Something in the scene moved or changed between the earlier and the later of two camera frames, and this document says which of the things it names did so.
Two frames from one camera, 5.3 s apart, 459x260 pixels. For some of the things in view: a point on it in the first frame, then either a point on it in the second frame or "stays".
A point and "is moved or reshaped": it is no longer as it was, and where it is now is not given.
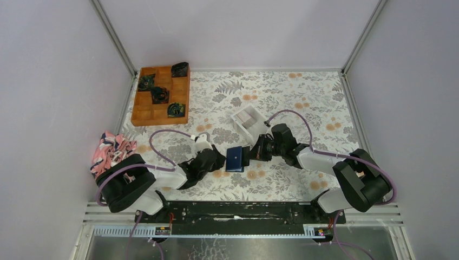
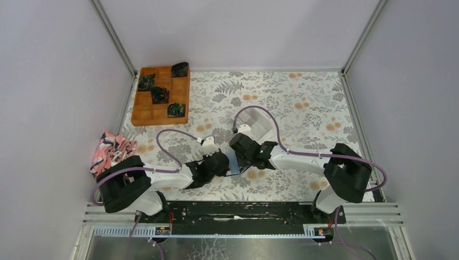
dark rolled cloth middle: x=159 y=95 stays
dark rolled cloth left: x=145 y=82 stays
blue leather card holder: x=234 y=160 is moved or reshaped
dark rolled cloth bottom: x=176 y=109 stays
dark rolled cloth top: x=179 y=69 stays
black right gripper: x=258 y=153 -> x=241 y=163
